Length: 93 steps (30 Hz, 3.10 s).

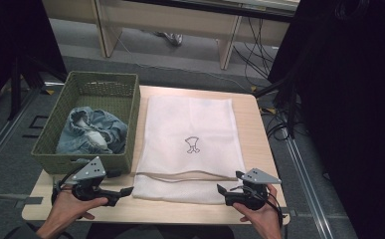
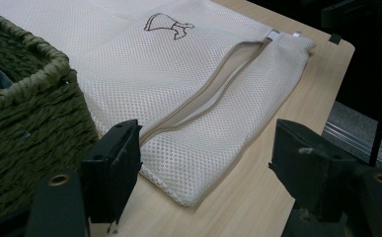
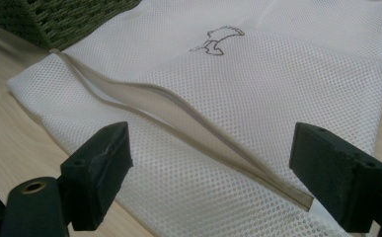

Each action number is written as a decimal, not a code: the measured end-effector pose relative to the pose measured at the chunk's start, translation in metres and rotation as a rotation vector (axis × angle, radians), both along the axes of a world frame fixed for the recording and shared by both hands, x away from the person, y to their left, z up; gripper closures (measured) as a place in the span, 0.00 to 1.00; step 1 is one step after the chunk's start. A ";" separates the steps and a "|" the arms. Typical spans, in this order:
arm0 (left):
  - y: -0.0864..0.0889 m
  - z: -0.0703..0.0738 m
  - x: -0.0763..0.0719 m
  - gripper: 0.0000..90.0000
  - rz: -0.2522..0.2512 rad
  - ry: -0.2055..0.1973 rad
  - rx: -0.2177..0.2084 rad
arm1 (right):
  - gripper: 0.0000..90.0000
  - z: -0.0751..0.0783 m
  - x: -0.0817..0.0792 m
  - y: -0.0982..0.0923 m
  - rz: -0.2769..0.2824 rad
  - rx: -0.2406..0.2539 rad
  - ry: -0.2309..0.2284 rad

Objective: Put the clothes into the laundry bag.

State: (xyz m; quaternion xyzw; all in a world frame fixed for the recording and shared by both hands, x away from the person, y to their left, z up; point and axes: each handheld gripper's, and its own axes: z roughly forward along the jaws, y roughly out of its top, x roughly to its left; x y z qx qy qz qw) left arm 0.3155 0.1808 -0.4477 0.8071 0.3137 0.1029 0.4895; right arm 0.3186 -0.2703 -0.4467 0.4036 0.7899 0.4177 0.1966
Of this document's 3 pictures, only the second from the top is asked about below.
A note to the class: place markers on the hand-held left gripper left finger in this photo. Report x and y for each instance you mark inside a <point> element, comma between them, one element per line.
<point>113,171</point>

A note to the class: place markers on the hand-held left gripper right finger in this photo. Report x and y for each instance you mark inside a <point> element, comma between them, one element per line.
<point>310,177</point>

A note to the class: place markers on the green woven basket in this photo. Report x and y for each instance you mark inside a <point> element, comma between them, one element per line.
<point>37,138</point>

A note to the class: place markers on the white cloth sheet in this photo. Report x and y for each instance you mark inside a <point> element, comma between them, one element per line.
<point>165,75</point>

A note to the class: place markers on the black table corner clip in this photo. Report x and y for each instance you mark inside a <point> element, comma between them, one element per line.
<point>335,39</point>

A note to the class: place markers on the metal floor rail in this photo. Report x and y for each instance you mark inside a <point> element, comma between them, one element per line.
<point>353,140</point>

